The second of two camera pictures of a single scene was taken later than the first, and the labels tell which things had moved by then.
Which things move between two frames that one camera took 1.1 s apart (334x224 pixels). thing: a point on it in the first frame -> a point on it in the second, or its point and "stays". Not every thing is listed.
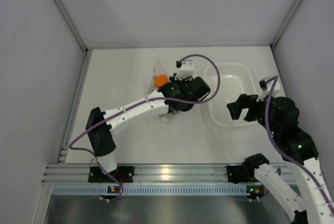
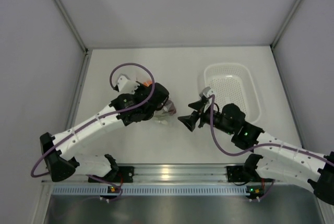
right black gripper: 243,101 -> 190,120
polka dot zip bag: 159,78 -> 162,116
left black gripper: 171,79 -> 138,89
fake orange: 160,80 -> 147,83
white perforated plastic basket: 228,81 stays
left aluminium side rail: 62,153 stays
